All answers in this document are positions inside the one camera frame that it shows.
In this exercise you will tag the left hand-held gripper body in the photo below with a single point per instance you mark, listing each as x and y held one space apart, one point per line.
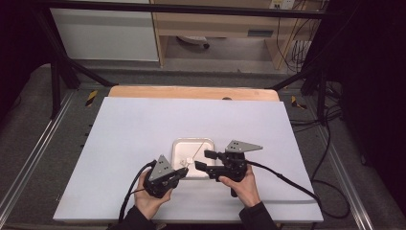
161 174

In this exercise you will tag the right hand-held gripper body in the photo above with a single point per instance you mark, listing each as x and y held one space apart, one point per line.
234 163

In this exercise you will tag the white cotton ball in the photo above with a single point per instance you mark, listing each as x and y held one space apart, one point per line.
186 161

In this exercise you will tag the thin wooden stick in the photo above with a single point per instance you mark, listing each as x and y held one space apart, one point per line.
198 149

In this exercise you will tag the white metal tray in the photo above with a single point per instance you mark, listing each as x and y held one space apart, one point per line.
188 148

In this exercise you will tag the person's right hand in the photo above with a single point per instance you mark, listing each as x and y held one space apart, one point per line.
244 190

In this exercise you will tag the person's left hand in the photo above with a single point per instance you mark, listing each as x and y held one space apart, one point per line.
146 201

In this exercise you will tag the white table sheet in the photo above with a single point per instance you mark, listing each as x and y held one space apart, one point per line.
143 127

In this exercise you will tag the wooden board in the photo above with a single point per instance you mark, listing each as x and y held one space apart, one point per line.
191 92

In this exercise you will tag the yellow black floor tape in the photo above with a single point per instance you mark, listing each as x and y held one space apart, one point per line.
91 98
297 103

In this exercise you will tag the office chair base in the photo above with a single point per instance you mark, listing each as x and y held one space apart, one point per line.
193 40

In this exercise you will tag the wooden desk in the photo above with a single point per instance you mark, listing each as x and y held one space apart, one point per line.
217 24

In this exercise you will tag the white cabinet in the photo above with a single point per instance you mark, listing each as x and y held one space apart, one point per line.
102 35

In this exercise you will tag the dark curtain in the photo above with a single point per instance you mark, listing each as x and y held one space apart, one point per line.
16 48
373 80

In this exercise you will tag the white power socket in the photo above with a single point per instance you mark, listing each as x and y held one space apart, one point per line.
282 4

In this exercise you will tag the aluminium floor rail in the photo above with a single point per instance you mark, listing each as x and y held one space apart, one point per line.
35 150
348 185

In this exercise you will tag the black metal frame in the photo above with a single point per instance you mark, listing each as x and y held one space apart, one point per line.
57 80

